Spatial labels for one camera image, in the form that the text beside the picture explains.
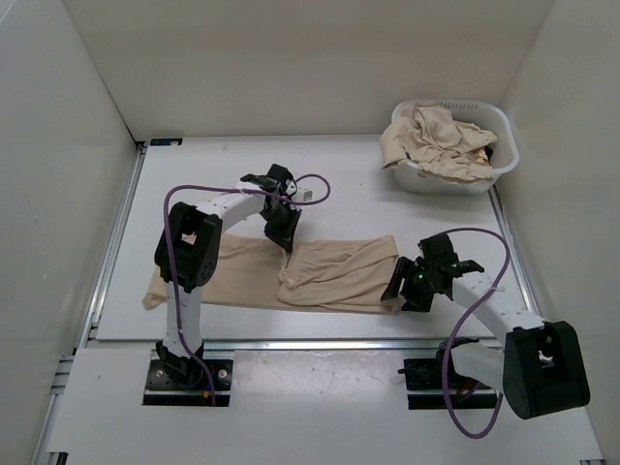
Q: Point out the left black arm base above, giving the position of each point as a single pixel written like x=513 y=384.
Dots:
x=213 y=378

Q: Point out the beige trousers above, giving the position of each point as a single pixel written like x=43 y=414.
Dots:
x=343 y=276

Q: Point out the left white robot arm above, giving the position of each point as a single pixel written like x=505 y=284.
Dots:
x=195 y=218

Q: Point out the beige clothes pile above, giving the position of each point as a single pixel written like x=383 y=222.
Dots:
x=426 y=134

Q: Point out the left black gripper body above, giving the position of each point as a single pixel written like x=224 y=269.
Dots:
x=280 y=222

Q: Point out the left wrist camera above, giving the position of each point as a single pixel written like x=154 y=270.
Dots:
x=300 y=194

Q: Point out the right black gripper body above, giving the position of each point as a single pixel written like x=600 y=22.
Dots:
x=418 y=287

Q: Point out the white laundry basket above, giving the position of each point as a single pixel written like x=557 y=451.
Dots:
x=503 y=155

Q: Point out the front aluminium rail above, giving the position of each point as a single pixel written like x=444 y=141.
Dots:
x=323 y=344

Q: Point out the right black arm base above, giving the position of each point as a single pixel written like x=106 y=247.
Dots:
x=424 y=387

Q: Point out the black corner label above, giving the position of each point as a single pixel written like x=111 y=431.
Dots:
x=166 y=142

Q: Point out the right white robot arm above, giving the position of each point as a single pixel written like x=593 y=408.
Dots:
x=497 y=349

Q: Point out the right aluminium rail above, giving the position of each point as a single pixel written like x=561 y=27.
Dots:
x=520 y=274

